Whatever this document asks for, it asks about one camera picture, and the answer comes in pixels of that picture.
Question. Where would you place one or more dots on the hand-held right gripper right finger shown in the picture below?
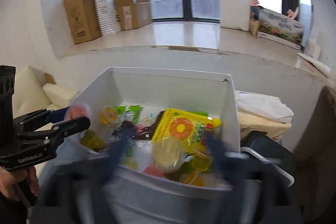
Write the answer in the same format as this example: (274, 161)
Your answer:
(217, 150)

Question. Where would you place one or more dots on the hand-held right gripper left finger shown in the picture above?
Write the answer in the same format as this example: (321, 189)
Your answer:
(118, 148)

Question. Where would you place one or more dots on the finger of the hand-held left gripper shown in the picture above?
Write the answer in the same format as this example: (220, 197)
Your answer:
(73, 126)
(56, 113)

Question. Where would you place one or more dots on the pink jelly cup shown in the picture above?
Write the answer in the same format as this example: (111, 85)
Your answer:
(155, 171)
(77, 111)

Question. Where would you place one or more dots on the yellow jelly cup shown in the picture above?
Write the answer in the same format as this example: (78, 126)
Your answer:
(193, 178)
(109, 113)
(131, 163)
(200, 159)

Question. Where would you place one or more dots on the small olive yellow packet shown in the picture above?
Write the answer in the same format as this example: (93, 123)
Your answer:
(92, 140)

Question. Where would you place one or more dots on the large yellow snack packet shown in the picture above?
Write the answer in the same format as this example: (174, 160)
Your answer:
(183, 127)

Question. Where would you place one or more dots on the pale clear jelly cup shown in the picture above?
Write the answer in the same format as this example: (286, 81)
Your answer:
(168, 155)

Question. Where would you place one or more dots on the white storage box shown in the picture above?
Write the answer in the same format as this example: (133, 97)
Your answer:
(168, 90)

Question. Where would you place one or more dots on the person's left forearm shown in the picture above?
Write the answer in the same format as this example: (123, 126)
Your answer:
(10, 212)

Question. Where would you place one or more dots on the person's left hand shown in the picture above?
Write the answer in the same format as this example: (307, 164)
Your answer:
(9, 182)

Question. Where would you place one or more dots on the cream cushion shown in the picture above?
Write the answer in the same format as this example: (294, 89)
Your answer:
(59, 95)
(29, 87)

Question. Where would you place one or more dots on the dark brown snack packet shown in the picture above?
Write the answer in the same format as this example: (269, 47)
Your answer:
(144, 135)

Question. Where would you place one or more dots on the green white snack packet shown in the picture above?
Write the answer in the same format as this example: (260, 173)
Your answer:
(128, 111)

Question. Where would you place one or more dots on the beige box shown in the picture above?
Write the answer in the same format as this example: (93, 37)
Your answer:
(260, 127)

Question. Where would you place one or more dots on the white plastic bag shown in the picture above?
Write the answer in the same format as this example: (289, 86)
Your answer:
(262, 107)

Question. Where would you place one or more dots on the large cardboard box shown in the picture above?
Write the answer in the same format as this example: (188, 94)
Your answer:
(78, 19)

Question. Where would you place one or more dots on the white patterned paper bag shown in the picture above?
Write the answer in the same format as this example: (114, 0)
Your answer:
(103, 8)

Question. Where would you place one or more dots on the small open cardboard box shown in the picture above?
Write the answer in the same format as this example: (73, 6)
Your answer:
(136, 16)

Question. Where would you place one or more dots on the white rolled paper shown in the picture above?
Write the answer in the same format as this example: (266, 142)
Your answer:
(317, 64)

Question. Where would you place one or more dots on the landscape printed box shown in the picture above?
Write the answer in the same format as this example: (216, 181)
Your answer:
(278, 27)

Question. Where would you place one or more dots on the white foam box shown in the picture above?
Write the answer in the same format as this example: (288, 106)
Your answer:
(233, 12)

